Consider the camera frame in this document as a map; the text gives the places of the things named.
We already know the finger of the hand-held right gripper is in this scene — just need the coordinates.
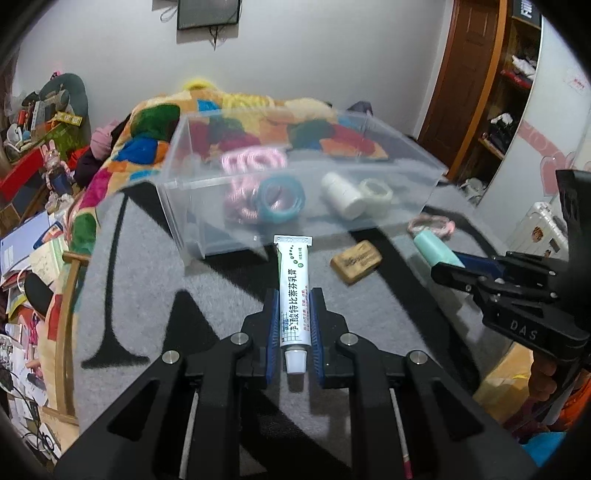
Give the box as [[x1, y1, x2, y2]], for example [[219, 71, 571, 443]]
[[431, 264, 498, 302], [451, 250, 509, 278]]

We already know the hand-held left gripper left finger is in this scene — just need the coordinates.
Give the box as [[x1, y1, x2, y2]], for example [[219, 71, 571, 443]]
[[55, 288, 282, 480]]

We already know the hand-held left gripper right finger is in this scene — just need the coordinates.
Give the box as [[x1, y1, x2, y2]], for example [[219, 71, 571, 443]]
[[309, 287, 542, 480]]

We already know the mint green tube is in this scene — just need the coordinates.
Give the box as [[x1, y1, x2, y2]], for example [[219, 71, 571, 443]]
[[413, 231, 465, 269]]

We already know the white ointment tube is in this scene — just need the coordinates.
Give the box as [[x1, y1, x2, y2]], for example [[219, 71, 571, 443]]
[[273, 234, 313, 376]]

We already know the clear plastic storage box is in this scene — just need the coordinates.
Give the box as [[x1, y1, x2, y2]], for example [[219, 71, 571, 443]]
[[156, 108, 445, 260]]

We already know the person's right hand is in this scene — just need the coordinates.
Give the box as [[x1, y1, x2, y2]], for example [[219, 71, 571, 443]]
[[530, 354, 563, 426]]

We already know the white suitcase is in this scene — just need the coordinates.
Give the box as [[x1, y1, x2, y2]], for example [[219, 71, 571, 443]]
[[505, 200, 571, 259]]

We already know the brown wooden block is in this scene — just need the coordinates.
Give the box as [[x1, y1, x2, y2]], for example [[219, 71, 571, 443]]
[[329, 239, 384, 285]]

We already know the clear tape roll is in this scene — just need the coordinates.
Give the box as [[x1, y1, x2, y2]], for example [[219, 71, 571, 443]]
[[359, 178, 394, 218]]

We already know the teal tape roll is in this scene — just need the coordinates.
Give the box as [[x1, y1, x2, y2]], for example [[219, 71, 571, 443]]
[[257, 175, 307, 225]]

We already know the white pill bottle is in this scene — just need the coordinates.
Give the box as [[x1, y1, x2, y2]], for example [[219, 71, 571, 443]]
[[321, 171, 366, 220]]

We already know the grey patterned blanket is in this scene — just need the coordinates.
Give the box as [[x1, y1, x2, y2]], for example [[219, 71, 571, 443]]
[[73, 178, 536, 480]]

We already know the wooden shelf unit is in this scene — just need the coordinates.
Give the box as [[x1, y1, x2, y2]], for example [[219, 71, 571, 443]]
[[455, 0, 543, 206]]

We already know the brown wooden door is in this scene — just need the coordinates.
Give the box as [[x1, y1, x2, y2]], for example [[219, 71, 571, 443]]
[[417, 0, 509, 174]]

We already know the colourful patchwork blanket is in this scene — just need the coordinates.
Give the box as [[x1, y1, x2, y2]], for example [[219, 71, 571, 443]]
[[39, 79, 389, 384]]

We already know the pile of books and papers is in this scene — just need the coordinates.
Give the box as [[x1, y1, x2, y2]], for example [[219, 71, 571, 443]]
[[0, 210, 65, 462]]

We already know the pink plush toy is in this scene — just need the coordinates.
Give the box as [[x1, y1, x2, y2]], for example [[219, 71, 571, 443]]
[[89, 119, 122, 160]]

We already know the rabbit figurine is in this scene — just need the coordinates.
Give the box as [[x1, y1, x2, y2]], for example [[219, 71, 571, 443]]
[[41, 141, 75, 197]]

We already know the pink fabric hair tie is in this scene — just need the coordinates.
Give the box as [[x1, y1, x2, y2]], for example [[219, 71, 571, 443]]
[[407, 215, 456, 238]]

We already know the pink wall sticker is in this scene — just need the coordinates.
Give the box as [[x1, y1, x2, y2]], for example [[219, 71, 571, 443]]
[[516, 121, 591, 199]]

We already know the pink coil hair tie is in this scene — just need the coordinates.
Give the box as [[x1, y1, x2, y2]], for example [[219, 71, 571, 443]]
[[221, 147, 286, 175], [225, 176, 262, 225]]

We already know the black wall screen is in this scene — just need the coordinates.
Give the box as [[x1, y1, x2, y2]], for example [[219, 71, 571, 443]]
[[177, 0, 242, 31]]

